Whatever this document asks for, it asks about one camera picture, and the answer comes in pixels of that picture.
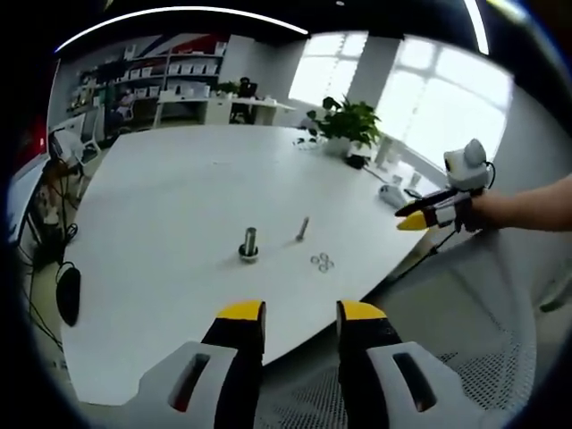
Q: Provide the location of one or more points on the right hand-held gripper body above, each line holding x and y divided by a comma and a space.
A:
467, 170

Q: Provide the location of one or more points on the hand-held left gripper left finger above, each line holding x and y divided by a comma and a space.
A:
237, 357

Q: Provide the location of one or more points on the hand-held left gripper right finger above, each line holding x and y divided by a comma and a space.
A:
366, 371

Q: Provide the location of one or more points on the large threaded metal stud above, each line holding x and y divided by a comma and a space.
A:
250, 237

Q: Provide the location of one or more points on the small threaded metal stud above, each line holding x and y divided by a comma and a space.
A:
303, 228

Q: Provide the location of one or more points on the person's right hand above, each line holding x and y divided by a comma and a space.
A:
480, 214

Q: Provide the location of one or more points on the flat black item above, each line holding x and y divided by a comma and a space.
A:
412, 193

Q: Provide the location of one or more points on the white cup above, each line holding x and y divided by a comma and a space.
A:
416, 179

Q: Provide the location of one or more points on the white handheld device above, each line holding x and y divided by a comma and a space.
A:
389, 194

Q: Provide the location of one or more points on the small black device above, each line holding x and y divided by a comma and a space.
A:
355, 162

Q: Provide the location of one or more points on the mesh office chair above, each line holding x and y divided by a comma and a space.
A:
469, 304

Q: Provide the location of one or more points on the potted green plant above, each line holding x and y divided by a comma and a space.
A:
348, 120

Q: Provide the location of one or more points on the ceiling light strip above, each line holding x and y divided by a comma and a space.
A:
477, 27
179, 10

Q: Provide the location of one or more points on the black oval object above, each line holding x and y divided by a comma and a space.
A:
68, 295

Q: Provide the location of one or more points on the small green desk plant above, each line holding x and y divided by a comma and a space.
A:
228, 88

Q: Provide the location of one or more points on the long white background desk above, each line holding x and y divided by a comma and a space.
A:
214, 109

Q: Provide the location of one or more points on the grey office chair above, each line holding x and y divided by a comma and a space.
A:
90, 129

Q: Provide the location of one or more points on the shelf with white bins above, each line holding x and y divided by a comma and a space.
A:
179, 67

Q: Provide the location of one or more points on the large red-screen monitor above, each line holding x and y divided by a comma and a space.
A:
33, 134

